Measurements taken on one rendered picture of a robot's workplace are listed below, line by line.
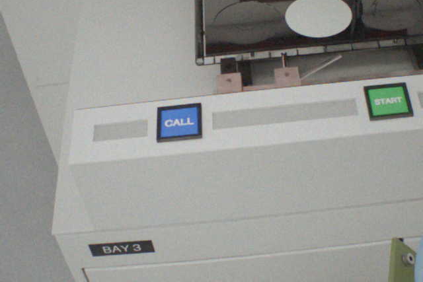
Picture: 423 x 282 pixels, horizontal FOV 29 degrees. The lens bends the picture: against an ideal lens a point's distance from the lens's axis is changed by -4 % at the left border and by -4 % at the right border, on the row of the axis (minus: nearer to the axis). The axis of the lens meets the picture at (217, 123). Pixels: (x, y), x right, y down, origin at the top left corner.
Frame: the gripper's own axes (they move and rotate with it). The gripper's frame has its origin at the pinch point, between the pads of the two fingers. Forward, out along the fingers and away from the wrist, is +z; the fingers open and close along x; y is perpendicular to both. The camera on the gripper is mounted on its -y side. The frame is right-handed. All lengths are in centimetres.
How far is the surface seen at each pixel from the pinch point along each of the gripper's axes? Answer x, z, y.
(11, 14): 6, 19, 69
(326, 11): 8.5, 1.3, 1.6
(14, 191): 2, 91, 96
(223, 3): 11.4, 1.3, 17.5
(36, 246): 16, 91, 80
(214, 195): 44.2, 4.0, 4.6
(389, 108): 31.3, -5.1, -14.5
